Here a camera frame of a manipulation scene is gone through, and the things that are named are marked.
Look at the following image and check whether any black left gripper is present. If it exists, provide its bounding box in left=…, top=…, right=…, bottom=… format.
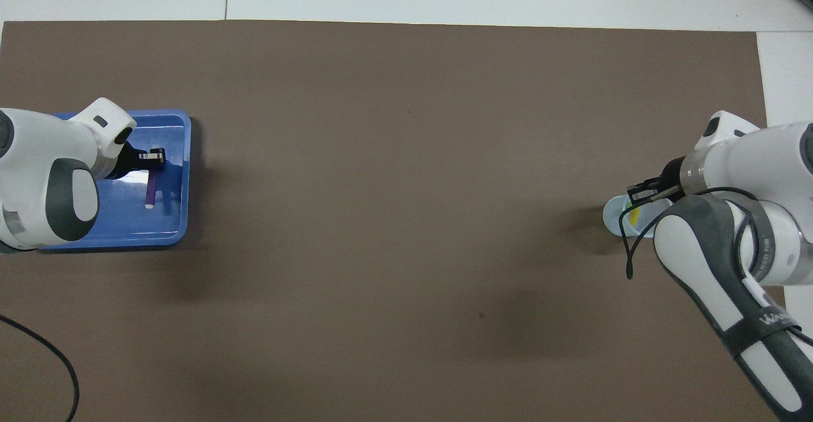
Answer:
left=105, top=142, right=167, bottom=181

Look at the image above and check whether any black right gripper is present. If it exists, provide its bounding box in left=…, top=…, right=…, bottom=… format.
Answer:
left=627, top=156, right=688, bottom=208

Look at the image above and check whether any blue plastic tray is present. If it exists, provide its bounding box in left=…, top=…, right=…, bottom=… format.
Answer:
left=38, top=109, right=192, bottom=251

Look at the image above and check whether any clear plastic cup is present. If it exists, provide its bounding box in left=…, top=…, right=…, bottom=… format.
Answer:
left=602, top=194, right=674, bottom=238

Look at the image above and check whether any brown table mat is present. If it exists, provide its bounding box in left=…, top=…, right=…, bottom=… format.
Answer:
left=0, top=20, right=798, bottom=422

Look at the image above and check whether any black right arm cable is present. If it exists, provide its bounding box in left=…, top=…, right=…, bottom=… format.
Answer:
left=619, top=187, right=813, bottom=346

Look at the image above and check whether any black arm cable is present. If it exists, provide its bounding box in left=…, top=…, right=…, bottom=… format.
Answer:
left=0, top=314, right=80, bottom=422
left=619, top=187, right=813, bottom=346

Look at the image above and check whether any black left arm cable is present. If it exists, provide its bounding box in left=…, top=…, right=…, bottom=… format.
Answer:
left=0, top=314, right=80, bottom=422

